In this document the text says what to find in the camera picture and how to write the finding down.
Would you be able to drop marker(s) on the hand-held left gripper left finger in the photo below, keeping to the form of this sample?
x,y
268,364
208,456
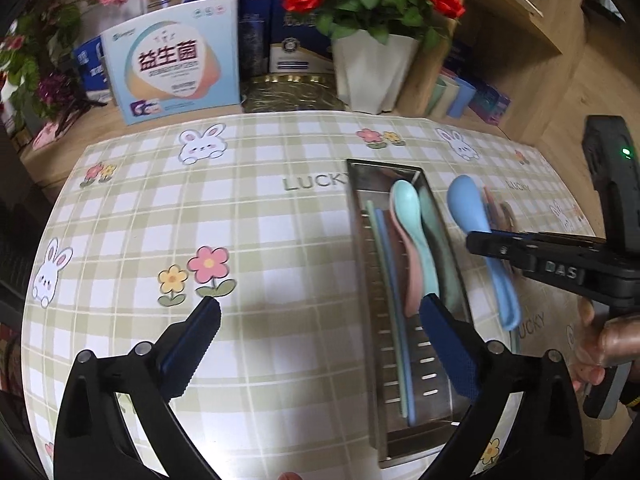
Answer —
x,y
200,332

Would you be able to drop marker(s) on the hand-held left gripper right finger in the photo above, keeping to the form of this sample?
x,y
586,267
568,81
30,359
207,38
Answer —
x,y
450,345

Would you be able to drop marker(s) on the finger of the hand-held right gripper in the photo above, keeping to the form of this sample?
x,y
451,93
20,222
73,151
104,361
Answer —
x,y
525,255

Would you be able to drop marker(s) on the stainless steel utensil tray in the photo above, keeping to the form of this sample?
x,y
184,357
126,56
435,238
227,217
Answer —
x,y
430,360

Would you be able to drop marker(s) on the blue spoon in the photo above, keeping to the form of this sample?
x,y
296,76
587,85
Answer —
x,y
467,200

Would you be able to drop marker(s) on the pink spoon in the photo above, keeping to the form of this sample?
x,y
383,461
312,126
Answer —
x,y
407,270

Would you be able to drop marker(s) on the green chopstick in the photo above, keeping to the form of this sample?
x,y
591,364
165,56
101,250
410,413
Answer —
x,y
385,285

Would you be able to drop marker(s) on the teal spoon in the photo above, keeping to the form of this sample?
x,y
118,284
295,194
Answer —
x,y
407,200

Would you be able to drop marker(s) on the person's right hand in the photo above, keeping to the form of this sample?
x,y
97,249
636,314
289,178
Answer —
x,y
607,342

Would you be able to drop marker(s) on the plaid bunny print tablecloth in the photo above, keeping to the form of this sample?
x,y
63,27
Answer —
x,y
275,240

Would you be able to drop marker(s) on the purple blue box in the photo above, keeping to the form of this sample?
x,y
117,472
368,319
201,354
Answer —
x,y
490,102

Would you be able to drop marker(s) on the blue cup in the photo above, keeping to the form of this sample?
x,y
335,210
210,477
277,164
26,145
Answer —
x,y
461,100

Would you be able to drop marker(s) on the beige cup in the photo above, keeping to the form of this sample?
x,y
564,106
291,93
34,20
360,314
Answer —
x,y
449,100

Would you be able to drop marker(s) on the white flower pot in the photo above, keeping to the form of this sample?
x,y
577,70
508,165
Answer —
x,y
372,72

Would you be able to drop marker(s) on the light blue labelled box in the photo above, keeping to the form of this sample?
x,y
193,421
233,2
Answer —
x,y
172,60

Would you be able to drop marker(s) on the small blue box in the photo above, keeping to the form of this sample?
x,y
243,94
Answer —
x,y
92,70

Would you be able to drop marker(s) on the dark blue box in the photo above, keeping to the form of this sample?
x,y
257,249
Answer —
x,y
254,35

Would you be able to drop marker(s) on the dark blue boxes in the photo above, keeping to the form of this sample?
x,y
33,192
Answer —
x,y
300,45

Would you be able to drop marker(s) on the pink flower plant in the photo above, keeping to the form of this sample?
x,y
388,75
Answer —
x,y
45,40

